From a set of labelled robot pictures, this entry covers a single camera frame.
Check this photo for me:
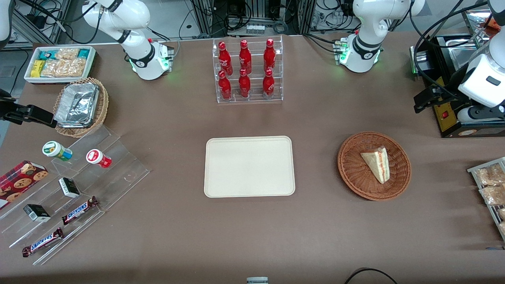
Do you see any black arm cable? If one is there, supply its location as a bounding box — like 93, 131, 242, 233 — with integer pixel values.
409, 0, 490, 97

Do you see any clear bag of pastries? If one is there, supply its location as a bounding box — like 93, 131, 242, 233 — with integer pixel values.
475, 164, 505, 187
479, 185, 505, 206

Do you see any steel warmer pan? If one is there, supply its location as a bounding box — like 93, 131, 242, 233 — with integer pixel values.
449, 47, 486, 72

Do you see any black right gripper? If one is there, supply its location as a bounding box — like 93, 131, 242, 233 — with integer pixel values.
0, 90, 56, 128

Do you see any wrapped triangle sandwich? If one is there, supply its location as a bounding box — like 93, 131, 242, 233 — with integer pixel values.
360, 146, 391, 185

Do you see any small black carton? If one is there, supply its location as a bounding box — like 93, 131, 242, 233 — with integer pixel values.
58, 177, 81, 199
22, 204, 51, 222

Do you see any clear bag of crackers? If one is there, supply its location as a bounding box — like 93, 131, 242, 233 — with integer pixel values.
41, 58, 86, 78
55, 48, 80, 61

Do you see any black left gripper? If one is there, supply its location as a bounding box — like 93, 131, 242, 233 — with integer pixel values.
413, 79, 471, 114

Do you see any grey wire rack tray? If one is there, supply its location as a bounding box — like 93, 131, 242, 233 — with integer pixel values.
467, 157, 505, 242

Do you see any light tan wicker basket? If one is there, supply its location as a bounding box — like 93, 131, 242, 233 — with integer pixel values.
53, 77, 109, 138

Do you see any red lidded yogurt cup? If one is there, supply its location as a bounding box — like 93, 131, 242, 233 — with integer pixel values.
86, 149, 112, 169

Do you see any brown round wicker basket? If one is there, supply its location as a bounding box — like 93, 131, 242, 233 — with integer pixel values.
337, 131, 412, 201

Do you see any black food warmer appliance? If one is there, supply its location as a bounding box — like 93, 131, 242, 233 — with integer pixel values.
410, 33, 505, 139

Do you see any green lidded yogurt cup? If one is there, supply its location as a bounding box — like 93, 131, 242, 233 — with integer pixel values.
42, 141, 73, 162

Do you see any black cable loop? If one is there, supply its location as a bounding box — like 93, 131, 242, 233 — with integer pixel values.
344, 267, 399, 284

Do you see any white rectangular snack bin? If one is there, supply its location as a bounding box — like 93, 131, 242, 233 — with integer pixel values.
24, 46, 97, 85

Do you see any red cola bottle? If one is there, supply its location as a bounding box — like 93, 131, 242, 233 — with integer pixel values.
262, 69, 275, 97
238, 39, 253, 75
238, 68, 251, 99
263, 38, 276, 73
218, 41, 234, 76
218, 70, 233, 101

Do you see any Snickers chocolate bar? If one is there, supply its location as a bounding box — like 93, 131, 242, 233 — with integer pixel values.
62, 196, 99, 226
21, 227, 65, 258

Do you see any cream plastic serving tray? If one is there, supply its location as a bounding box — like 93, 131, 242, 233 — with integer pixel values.
204, 136, 296, 198

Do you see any stack of aluminium foil trays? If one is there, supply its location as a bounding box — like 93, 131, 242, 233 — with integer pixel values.
54, 82, 100, 129

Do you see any clear acrylic bottle rack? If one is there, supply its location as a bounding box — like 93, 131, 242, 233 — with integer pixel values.
212, 35, 284, 104

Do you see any red plaid cookie box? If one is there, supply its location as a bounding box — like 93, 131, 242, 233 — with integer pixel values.
0, 160, 49, 210

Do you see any clear acrylic step stand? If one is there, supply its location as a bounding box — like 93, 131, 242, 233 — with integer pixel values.
0, 125, 151, 266

